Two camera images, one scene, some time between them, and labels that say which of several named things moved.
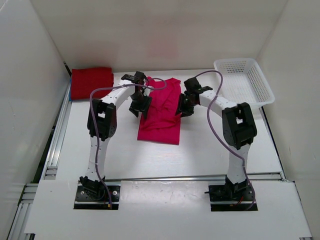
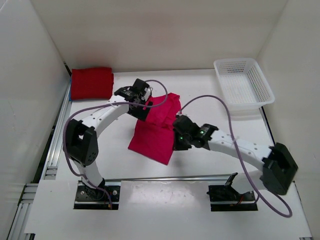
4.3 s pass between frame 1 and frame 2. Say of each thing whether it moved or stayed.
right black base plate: stayed
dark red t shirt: stayed
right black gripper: moved
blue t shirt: stayed
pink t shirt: moved
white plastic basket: stayed
